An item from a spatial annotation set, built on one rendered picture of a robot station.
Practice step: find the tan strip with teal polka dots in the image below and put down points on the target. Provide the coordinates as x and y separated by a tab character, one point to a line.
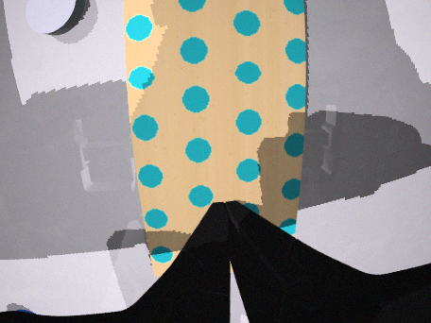
217	107

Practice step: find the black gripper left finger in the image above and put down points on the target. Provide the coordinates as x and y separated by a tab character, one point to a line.
196	288

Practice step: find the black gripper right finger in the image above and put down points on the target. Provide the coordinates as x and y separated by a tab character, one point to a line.
282	280

